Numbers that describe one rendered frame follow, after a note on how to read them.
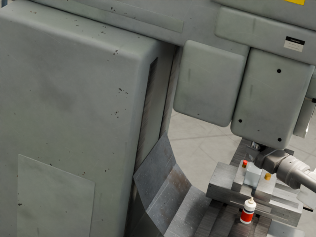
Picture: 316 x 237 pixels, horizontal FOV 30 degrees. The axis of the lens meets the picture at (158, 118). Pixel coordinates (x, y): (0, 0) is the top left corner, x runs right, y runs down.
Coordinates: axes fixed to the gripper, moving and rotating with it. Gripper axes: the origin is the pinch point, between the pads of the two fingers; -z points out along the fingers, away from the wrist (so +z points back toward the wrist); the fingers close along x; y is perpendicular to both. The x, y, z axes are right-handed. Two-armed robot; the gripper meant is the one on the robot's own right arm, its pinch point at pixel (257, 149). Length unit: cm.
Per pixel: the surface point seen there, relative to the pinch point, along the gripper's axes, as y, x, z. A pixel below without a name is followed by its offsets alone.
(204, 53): -34.4, 20.1, -14.4
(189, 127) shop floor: 122, -139, -136
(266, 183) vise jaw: 20.8, -13.1, 0.0
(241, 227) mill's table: 31.8, 1.9, 3.3
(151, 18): -40, 27, -31
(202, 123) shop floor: 122, -151, -134
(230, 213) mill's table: 31.7, -0.4, -4.2
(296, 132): -12.1, -2.4, 9.9
